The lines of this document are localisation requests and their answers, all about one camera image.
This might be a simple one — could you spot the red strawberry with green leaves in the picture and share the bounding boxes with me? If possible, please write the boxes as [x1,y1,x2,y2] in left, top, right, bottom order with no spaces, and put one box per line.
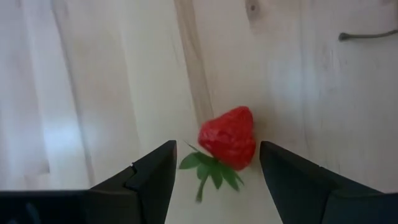
[178,105,257,203]

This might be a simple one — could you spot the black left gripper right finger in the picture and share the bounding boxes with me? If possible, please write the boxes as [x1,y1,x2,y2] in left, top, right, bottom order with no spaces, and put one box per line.
[259,141,398,224]

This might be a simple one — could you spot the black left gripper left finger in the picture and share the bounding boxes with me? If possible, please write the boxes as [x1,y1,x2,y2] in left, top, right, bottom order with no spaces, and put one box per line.
[0,140,178,224]

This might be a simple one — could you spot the red cherry with stem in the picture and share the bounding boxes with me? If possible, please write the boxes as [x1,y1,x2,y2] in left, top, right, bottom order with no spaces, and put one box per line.
[338,29,398,42]

